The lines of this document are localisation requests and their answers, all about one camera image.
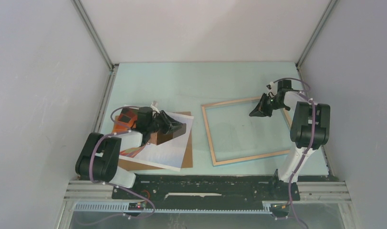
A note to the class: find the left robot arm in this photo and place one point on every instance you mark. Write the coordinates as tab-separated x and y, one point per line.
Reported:
98	161

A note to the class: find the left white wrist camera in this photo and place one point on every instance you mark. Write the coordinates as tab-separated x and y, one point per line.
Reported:
154	106

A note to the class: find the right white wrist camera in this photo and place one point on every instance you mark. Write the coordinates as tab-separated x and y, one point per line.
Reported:
271	87

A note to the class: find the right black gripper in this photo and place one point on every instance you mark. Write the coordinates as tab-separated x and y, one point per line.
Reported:
260	110

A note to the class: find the right corner aluminium post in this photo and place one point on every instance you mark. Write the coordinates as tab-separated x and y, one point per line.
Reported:
316	32

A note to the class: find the wooden picture frame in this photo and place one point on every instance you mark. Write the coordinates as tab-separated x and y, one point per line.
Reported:
236	137

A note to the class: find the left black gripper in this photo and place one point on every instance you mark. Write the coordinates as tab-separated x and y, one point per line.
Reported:
166	118

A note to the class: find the corner aluminium post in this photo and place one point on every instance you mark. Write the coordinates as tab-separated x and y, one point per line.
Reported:
79	7
316	32

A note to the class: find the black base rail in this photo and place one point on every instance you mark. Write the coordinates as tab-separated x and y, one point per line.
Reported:
212	193

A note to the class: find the colourful balloon photo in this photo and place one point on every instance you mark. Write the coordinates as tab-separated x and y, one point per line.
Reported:
124	119

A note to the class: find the dark brown wooden block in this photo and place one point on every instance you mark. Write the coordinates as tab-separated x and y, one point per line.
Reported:
158	138

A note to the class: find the aluminium mounting profile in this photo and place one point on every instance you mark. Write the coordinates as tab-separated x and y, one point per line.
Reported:
84	195

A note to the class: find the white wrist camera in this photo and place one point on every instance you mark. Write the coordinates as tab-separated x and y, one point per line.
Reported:
271	87
154	106

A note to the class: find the left corner aluminium post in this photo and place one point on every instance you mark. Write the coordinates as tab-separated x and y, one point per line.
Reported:
79	7

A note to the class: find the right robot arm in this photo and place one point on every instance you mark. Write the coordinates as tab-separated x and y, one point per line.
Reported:
309	129

